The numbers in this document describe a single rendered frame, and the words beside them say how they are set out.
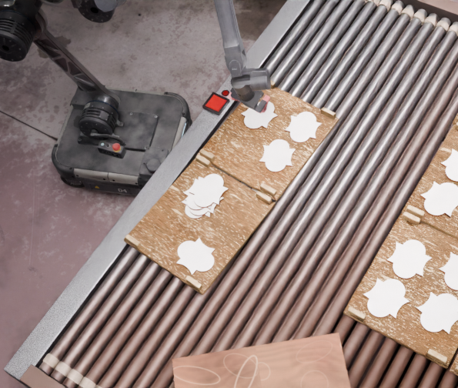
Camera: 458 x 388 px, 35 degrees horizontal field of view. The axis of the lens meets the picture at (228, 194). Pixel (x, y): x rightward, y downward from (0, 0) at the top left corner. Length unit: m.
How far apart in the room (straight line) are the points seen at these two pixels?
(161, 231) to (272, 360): 0.63
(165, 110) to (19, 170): 0.86
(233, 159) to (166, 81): 1.55
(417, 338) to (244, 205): 0.72
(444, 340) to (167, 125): 1.85
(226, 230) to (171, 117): 1.27
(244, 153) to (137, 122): 1.11
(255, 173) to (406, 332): 0.76
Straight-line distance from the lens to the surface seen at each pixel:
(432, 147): 2.71
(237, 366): 2.20
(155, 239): 2.52
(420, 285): 2.42
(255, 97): 2.52
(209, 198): 2.52
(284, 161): 2.61
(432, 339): 2.36
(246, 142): 2.67
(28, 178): 3.95
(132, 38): 4.37
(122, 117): 3.69
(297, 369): 2.19
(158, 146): 3.57
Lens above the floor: 3.14
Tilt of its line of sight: 59 degrees down
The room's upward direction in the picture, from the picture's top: 10 degrees counter-clockwise
